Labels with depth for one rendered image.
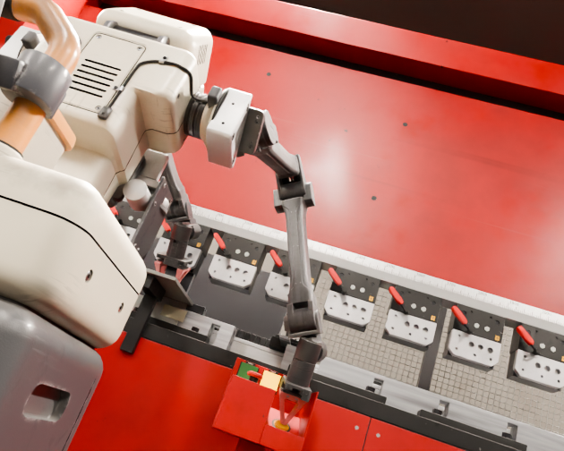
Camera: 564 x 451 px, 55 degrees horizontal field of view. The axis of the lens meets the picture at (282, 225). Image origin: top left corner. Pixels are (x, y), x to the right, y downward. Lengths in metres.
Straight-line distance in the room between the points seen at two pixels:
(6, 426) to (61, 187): 0.20
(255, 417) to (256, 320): 1.07
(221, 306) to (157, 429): 0.84
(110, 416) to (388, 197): 1.12
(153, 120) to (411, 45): 1.46
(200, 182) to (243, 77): 0.49
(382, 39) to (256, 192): 0.82
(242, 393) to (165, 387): 0.42
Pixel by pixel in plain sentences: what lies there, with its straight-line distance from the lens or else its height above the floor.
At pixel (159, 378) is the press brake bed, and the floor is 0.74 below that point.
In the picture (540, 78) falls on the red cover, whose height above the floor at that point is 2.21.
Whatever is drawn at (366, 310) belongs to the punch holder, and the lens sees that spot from 1.77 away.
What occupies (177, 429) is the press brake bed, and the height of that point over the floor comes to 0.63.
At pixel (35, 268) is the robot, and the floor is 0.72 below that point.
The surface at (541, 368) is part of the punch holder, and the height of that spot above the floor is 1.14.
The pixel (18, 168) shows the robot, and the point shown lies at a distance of 0.55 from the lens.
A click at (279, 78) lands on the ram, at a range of 2.20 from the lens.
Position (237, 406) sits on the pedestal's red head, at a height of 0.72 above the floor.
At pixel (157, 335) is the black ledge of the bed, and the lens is 1.69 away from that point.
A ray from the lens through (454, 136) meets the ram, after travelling 2.11.
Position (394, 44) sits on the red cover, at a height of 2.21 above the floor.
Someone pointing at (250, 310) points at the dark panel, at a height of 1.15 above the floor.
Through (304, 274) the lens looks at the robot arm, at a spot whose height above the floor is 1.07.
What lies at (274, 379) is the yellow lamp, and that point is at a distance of 1.45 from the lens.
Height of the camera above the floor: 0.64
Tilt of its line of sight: 22 degrees up
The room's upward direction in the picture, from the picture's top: 20 degrees clockwise
